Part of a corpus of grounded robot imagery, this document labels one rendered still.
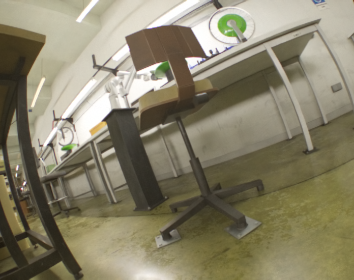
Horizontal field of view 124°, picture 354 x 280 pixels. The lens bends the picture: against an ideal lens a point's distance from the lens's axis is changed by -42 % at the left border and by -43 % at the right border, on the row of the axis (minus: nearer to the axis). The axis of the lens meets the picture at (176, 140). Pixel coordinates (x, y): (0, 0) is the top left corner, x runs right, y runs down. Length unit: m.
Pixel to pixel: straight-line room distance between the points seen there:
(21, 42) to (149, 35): 0.54
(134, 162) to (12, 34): 1.14
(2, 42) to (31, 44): 0.13
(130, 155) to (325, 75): 2.43
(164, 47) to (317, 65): 2.07
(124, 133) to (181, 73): 0.83
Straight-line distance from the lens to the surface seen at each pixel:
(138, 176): 1.29
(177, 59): 0.66
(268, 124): 2.14
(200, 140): 2.28
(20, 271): 0.72
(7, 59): 0.83
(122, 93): 1.78
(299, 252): 0.50
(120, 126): 1.34
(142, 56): 0.68
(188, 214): 0.78
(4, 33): 0.74
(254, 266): 0.49
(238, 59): 1.32
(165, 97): 0.67
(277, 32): 1.37
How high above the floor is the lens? 0.36
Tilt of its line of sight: 4 degrees up
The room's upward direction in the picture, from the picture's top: 21 degrees counter-clockwise
